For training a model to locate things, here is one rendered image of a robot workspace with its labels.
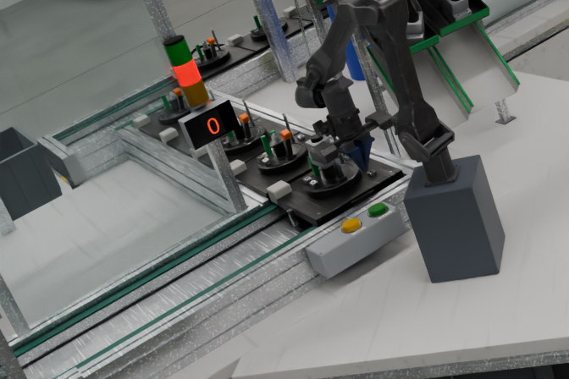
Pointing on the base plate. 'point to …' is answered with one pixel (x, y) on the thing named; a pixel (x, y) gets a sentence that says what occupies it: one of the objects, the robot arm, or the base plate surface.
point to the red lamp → (187, 74)
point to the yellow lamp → (196, 93)
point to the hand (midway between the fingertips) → (360, 157)
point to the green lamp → (179, 53)
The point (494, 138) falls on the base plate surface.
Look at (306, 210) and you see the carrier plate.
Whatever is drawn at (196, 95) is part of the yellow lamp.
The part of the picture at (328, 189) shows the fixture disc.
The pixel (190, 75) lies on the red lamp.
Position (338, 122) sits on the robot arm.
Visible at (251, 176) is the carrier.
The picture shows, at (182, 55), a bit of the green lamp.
